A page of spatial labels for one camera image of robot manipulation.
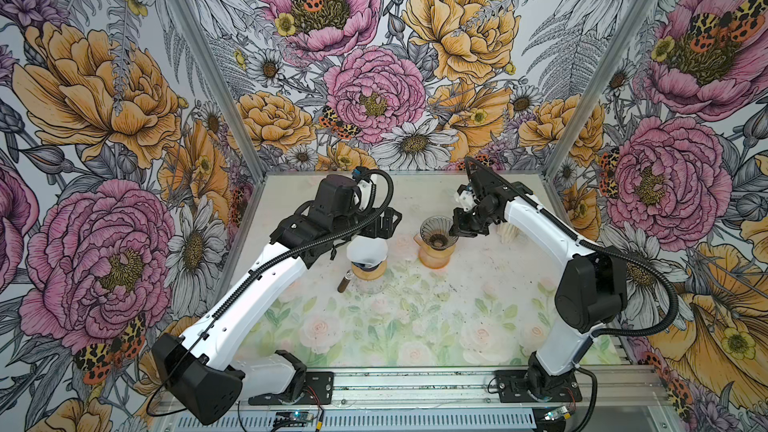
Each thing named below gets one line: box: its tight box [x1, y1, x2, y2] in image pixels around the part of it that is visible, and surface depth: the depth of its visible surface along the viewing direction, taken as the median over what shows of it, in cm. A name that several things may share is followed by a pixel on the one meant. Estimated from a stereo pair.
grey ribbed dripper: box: [420, 215, 459, 250], surface depth 91 cm
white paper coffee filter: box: [346, 235, 388, 267], surface depth 81 cm
